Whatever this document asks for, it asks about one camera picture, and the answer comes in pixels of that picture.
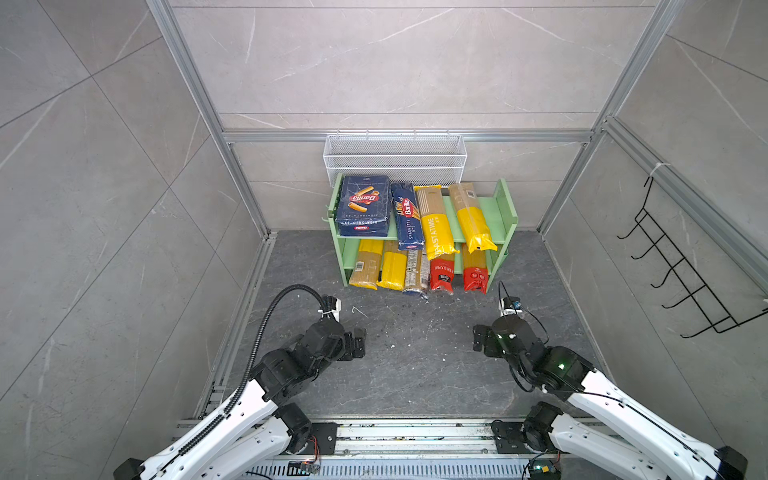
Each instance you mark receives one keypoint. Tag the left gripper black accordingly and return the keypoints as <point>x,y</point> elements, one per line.
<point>349,350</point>

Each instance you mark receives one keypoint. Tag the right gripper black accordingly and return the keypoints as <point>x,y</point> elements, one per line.
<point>478,338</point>

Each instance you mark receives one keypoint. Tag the red spaghetti bag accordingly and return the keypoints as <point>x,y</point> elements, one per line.
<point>475,270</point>
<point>442,272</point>

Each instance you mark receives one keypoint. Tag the clear white-label spaghetti bag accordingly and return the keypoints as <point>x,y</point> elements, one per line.
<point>416,280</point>

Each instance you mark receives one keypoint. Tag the large yellow spaghetti bag front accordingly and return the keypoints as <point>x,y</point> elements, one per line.
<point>393,267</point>

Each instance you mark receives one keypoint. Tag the yellow spaghetti bag with lettering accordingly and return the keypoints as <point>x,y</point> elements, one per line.
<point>435,223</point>

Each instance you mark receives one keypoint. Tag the blue Barilla spaghetti box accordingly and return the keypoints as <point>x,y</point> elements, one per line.
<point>407,217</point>

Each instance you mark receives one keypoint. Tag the blue Barilla rigatoni box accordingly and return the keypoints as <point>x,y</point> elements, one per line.
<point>364,206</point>

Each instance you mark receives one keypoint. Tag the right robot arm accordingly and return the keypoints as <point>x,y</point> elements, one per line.
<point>641,445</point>

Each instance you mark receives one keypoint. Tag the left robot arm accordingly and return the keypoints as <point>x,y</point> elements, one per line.
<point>258,421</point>

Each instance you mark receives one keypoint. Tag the green wooden two-tier shelf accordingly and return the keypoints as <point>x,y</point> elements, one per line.
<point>498,210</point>

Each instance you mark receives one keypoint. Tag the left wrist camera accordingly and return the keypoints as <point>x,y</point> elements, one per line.
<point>330,308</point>

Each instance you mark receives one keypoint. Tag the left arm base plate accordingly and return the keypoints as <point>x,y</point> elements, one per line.
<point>314,439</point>

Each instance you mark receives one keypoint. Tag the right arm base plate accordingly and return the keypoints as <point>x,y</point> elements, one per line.
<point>528,436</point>

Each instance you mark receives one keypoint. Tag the white wire mesh basket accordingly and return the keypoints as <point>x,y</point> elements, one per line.
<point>418,158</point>

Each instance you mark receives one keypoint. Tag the black wire hook rack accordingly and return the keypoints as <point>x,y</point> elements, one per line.
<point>678,266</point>

